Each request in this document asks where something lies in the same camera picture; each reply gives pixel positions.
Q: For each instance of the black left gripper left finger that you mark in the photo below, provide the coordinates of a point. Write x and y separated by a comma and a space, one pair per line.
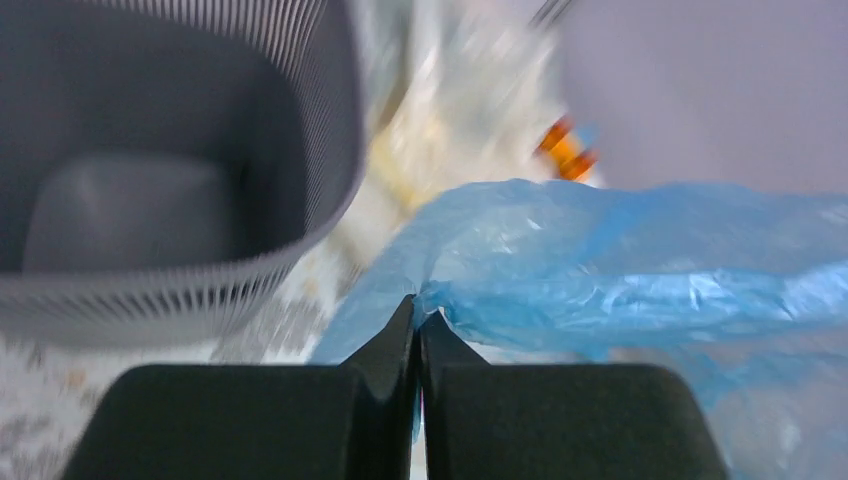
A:
349, 421

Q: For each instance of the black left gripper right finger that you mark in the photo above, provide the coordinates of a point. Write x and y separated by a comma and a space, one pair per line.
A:
557, 421

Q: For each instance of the blue plastic trash bag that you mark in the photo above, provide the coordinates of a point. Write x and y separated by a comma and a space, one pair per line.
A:
743, 293

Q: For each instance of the translucent white plastic bag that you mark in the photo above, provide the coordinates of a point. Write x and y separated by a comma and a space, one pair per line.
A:
457, 92

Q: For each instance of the grey mesh trash bin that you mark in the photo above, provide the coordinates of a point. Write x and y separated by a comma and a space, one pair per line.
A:
165, 164

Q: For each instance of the orange toy block car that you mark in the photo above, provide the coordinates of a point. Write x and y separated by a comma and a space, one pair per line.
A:
570, 149

